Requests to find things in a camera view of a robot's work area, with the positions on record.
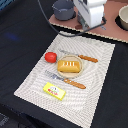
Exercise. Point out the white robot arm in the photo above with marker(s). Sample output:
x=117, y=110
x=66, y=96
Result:
x=90, y=13

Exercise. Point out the beige bowl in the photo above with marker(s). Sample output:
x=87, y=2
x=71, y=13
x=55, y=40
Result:
x=123, y=14

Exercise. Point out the dark grey stock pot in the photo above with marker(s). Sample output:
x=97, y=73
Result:
x=63, y=9

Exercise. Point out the beige woven placemat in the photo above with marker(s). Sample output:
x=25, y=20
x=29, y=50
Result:
x=70, y=87

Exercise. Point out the orange bread loaf toy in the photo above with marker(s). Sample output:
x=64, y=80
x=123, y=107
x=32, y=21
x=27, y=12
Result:
x=68, y=66

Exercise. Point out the knife with wooden handle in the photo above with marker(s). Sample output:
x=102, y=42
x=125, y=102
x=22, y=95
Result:
x=81, y=56

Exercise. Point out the yellow butter box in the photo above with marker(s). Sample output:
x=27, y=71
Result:
x=54, y=91

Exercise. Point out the fork with wooden handle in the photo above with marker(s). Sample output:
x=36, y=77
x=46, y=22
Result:
x=68, y=81

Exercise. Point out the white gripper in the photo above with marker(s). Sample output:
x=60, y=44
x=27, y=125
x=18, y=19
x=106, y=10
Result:
x=90, y=13

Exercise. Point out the pink stove board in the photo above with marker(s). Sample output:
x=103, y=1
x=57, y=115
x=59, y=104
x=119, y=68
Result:
x=111, y=31

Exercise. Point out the red tomato toy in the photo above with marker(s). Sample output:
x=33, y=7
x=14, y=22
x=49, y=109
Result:
x=51, y=57

